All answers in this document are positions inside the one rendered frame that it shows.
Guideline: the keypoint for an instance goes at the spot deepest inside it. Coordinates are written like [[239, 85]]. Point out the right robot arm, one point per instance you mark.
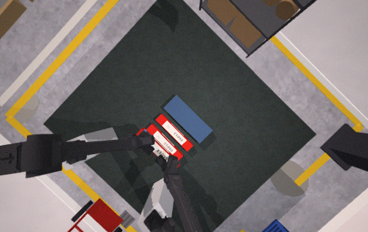
[[174, 184]]

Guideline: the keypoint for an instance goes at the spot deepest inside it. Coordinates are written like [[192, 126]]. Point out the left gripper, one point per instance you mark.
[[144, 133]]

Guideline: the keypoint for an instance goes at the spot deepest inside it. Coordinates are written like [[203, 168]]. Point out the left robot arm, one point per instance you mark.
[[35, 157]]

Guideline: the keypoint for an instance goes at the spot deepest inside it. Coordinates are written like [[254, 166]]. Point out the blue rectangular platform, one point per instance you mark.
[[188, 119]]

